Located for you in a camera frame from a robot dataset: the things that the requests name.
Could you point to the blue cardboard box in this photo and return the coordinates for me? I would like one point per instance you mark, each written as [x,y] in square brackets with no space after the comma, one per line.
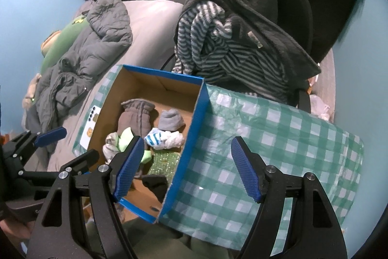
[166,90]

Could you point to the smartphone with white case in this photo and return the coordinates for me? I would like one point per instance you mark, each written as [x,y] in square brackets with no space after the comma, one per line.
[91,120]

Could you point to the white grey patterned sock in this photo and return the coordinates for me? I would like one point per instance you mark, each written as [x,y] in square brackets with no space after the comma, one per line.
[110,148]

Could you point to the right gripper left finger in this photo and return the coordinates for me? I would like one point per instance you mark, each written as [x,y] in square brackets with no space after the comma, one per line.
[59,230]

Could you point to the person's left hand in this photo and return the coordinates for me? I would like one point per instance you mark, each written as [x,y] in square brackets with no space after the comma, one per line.
[16,231]

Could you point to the light green cloth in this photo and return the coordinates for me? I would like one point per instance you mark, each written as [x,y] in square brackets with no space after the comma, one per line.
[133,145]

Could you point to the dark grey fleece jacket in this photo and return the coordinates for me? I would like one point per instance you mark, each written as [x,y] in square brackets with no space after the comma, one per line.
[260,18]

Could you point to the white blue striped sock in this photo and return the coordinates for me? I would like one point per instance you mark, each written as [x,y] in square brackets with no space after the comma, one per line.
[160,140]

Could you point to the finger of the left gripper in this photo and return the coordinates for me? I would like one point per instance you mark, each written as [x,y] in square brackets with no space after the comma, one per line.
[81,164]
[25,144]

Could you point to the black sock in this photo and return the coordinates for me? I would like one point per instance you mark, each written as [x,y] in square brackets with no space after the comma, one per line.
[157,184]

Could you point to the green plush pillow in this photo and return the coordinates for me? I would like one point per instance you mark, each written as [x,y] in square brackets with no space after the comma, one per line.
[59,42]

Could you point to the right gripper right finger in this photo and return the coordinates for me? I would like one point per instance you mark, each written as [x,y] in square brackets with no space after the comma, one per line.
[313,231]

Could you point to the light grey bed sheet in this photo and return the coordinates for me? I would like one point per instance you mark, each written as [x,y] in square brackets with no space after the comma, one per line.
[153,24]

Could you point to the light grey knit sock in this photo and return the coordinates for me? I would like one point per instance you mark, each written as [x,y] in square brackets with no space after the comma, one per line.
[171,120]

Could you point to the green sparkly scrub cloth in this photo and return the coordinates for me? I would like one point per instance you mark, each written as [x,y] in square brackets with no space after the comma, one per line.
[165,163]

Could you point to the grey striped sweater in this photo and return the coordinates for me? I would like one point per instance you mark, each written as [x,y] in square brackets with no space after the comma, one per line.
[205,48]

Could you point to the green checkered tablecloth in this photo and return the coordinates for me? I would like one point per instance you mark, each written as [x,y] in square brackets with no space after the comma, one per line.
[212,204]

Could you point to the brown grey fuzzy sock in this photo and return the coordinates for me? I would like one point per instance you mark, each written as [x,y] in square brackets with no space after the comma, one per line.
[137,116]

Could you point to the grey puffer jacket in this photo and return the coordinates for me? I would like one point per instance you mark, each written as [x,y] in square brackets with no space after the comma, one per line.
[61,87]

